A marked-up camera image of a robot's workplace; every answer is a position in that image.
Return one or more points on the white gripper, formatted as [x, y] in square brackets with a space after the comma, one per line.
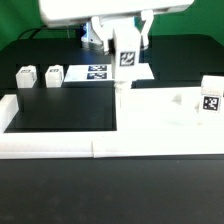
[55, 13]

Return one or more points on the white square table top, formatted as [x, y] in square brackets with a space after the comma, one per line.
[154, 108]

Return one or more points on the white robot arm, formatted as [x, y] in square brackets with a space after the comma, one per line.
[90, 38]

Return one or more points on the white sheet with fiducial markers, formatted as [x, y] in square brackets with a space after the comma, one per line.
[103, 72]

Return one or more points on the white U-shaped obstacle fence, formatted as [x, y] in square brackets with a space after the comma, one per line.
[201, 140]

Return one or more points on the black cable thick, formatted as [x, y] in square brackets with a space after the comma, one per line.
[31, 32]

